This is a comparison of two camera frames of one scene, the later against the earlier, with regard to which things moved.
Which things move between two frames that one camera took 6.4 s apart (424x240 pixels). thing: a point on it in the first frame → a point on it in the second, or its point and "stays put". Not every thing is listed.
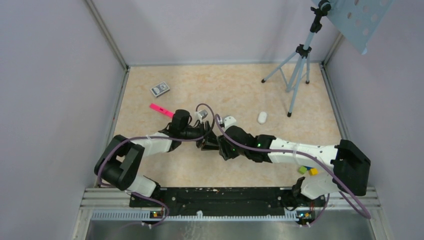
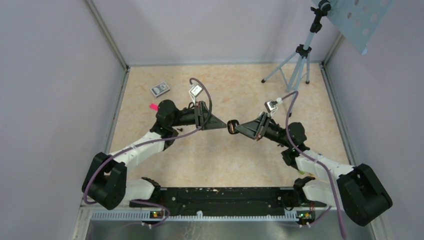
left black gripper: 209,142 → 211,122
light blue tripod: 292,68 stays put
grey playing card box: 160,89 stays put
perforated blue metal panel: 359,20 stays put
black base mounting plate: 226,200 stays put
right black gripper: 225,150 → 253,128
